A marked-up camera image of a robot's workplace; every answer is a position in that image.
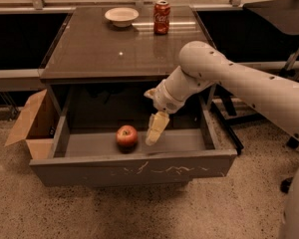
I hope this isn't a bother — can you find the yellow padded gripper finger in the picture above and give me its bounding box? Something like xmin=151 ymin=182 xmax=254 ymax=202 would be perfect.
xmin=144 ymin=88 xmax=155 ymax=100
xmin=146 ymin=112 xmax=169 ymax=145

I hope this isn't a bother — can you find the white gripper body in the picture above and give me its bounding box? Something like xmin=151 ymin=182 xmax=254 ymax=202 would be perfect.
xmin=152 ymin=79 xmax=185 ymax=114

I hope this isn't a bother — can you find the red apple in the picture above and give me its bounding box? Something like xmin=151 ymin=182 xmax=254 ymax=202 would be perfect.
xmin=116 ymin=124 xmax=138 ymax=147

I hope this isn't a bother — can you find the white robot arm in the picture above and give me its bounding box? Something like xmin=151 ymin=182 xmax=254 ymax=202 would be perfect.
xmin=145 ymin=41 xmax=299 ymax=239

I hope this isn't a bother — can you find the grey counter cabinet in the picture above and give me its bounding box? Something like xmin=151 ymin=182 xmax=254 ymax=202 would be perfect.
xmin=41 ymin=6 xmax=206 ymax=120

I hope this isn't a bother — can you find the grey open top drawer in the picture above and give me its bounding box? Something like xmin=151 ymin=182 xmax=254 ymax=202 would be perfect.
xmin=29 ymin=80 xmax=238 ymax=188

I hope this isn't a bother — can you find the white ceramic bowl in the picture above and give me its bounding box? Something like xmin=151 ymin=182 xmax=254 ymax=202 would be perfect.
xmin=105 ymin=7 xmax=139 ymax=28

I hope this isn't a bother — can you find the red cola can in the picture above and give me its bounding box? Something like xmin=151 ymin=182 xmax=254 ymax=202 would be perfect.
xmin=153 ymin=0 xmax=170 ymax=35

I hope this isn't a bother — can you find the brown cardboard box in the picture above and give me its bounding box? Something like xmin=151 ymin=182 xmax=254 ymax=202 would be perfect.
xmin=5 ymin=90 xmax=59 ymax=159

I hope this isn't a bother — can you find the black office chair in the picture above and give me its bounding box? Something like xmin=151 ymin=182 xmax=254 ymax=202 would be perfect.
xmin=280 ymin=136 xmax=299 ymax=195

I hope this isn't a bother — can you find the dark side table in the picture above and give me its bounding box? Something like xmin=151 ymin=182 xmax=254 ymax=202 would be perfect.
xmin=210 ymin=0 xmax=299 ymax=152

